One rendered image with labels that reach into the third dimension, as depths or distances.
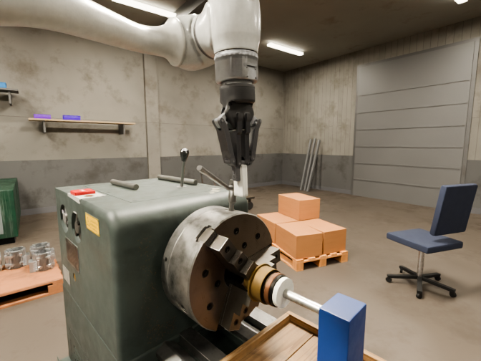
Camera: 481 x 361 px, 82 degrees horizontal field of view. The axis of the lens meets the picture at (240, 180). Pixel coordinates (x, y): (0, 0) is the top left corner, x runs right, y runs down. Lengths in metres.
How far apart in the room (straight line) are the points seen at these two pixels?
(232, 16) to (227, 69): 0.09
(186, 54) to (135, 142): 6.59
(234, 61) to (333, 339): 0.55
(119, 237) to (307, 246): 2.74
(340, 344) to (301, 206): 3.22
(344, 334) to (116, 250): 0.53
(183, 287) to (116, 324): 0.22
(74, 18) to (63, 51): 6.70
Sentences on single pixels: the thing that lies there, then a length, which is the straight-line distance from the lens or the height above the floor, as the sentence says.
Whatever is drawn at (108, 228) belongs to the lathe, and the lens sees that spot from 0.75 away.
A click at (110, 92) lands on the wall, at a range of 7.20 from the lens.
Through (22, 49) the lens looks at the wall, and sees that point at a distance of 7.16.
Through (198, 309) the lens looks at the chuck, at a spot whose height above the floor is 1.03.
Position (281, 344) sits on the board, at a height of 0.88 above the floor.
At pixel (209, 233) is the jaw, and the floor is 1.20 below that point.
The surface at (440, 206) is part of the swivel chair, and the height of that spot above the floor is 0.86.
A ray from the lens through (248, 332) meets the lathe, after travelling 0.94.
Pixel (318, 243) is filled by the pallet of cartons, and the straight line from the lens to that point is 3.37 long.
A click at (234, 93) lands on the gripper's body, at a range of 0.57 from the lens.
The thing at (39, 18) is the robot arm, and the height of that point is 1.58.
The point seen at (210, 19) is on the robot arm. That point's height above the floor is 1.66.
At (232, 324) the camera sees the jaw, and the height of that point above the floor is 0.97.
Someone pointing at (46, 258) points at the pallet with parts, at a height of 0.27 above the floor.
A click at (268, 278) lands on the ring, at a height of 1.11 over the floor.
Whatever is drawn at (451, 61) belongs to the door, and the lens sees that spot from 7.65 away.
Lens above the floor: 1.42
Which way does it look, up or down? 8 degrees down
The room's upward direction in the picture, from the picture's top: straight up
